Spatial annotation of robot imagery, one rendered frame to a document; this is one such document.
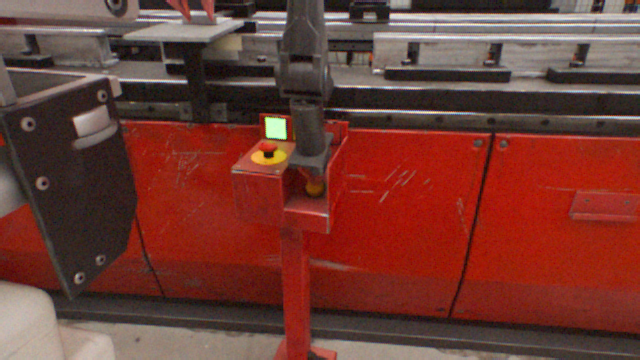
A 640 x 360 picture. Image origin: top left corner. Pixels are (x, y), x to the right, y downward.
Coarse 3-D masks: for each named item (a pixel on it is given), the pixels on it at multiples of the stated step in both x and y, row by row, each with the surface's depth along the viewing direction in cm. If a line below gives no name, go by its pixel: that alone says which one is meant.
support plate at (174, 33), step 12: (228, 24) 99; (240, 24) 102; (132, 36) 83; (144, 36) 83; (156, 36) 83; (168, 36) 82; (180, 36) 82; (192, 36) 82; (204, 36) 82; (216, 36) 86
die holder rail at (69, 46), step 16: (0, 32) 111; (16, 32) 111; (32, 32) 110; (48, 32) 110; (64, 32) 109; (80, 32) 109; (96, 32) 109; (0, 48) 114; (16, 48) 113; (32, 48) 114; (48, 48) 112; (64, 48) 112; (80, 48) 111; (96, 48) 111; (64, 64) 114; (80, 64) 113; (96, 64) 113; (112, 64) 115
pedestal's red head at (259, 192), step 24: (264, 120) 90; (288, 120) 88; (336, 120) 85; (288, 144) 89; (240, 168) 79; (264, 168) 79; (288, 168) 80; (336, 168) 79; (240, 192) 81; (264, 192) 79; (288, 192) 82; (336, 192) 82; (240, 216) 84; (264, 216) 82; (288, 216) 80; (312, 216) 79
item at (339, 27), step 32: (128, 32) 134; (352, 32) 127; (384, 32) 126; (416, 32) 125; (448, 32) 124; (480, 32) 123; (512, 32) 122; (544, 32) 122; (576, 32) 121; (608, 32) 120
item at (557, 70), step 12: (552, 72) 99; (564, 72) 96; (576, 72) 96; (588, 72) 96; (600, 72) 96; (612, 72) 96; (624, 72) 95; (636, 72) 95; (612, 84) 97; (624, 84) 97
